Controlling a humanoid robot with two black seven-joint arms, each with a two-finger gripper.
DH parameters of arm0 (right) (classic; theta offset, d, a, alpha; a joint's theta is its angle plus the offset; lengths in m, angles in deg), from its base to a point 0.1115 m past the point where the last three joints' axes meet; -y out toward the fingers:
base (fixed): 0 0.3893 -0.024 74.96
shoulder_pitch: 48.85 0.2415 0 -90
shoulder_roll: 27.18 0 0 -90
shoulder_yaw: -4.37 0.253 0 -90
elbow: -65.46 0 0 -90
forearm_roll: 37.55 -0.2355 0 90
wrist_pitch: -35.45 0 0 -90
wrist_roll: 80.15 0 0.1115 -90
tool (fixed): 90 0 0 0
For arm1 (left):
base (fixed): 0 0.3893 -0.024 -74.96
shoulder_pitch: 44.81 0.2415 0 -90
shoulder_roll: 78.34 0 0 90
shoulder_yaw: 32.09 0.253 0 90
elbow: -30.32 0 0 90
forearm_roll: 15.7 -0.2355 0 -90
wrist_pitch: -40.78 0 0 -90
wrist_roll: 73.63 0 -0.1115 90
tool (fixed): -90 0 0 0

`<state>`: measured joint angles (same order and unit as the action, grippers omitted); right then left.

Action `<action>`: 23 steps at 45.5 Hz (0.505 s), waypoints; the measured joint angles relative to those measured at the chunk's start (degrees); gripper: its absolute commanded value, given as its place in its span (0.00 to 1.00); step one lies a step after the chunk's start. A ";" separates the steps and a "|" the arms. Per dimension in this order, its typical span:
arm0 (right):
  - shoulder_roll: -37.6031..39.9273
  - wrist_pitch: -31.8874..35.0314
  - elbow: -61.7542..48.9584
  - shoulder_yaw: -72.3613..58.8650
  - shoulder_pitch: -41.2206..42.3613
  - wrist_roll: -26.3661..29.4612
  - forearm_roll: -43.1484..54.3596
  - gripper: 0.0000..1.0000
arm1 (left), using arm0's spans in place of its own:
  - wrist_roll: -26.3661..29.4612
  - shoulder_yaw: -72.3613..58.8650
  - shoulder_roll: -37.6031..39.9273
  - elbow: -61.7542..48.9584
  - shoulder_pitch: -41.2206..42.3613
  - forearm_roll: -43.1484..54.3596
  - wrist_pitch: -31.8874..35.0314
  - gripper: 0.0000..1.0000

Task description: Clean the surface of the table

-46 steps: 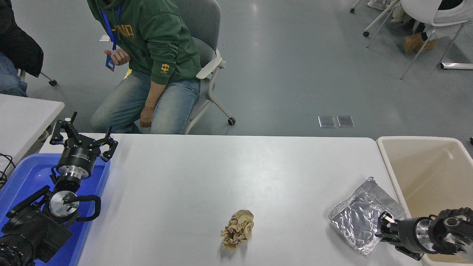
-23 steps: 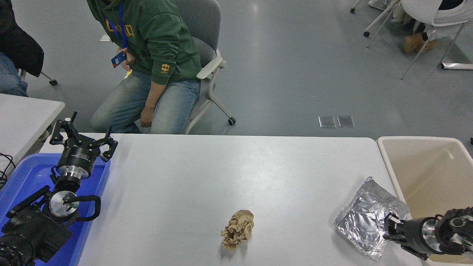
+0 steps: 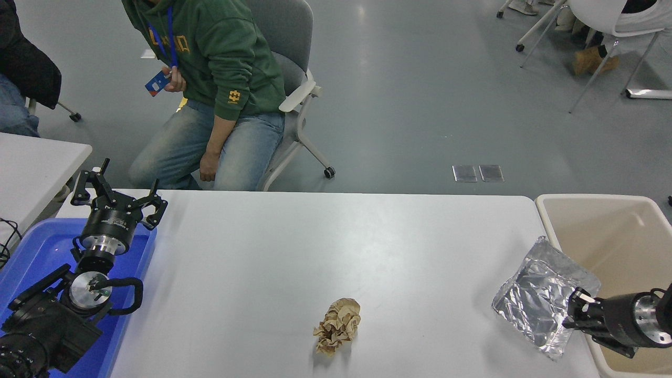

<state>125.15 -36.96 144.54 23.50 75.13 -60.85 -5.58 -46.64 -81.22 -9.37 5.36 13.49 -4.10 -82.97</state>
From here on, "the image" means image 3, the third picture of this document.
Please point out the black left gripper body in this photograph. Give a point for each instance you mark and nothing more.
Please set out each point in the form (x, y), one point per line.
(106, 223)

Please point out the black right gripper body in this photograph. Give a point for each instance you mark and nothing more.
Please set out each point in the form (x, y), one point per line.
(619, 320)

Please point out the person's left forearm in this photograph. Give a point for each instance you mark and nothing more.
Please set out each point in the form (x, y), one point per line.
(218, 136)

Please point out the person's left hand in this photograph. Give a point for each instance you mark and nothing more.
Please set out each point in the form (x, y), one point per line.
(209, 168)

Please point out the person's right hand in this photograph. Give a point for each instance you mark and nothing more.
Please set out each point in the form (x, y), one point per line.
(176, 81)

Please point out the white side table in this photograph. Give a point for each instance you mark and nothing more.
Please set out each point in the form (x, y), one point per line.
(31, 173)

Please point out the chair leg with black caster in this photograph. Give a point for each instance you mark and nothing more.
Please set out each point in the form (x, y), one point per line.
(75, 117)

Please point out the blue plastic tray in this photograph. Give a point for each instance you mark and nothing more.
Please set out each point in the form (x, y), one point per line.
(42, 247)

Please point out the large pale bin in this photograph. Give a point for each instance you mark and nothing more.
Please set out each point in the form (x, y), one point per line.
(604, 236)

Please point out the person in dark jacket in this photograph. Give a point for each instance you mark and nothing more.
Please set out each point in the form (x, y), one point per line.
(26, 68)

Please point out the white paper sheet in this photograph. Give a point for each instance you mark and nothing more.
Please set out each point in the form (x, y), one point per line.
(148, 53)

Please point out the silver floor plate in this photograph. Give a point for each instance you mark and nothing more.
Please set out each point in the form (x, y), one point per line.
(464, 173)
(491, 172)

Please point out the grey wheeled office chair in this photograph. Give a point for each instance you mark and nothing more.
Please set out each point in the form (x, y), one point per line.
(283, 31)

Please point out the crumpled tan paper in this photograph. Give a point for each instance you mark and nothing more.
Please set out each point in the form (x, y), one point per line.
(338, 325)

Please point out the seated person with tan boots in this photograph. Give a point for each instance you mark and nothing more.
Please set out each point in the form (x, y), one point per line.
(590, 60)

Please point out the white chair with metal legs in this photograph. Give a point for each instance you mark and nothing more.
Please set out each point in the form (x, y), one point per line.
(593, 13)

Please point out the person with white shoes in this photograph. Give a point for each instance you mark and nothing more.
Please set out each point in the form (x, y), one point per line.
(522, 6)

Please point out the white floor rail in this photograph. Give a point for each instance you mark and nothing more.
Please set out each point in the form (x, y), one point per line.
(651, 94)

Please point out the white wheeled frame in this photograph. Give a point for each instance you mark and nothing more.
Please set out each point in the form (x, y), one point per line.
(520, 48)

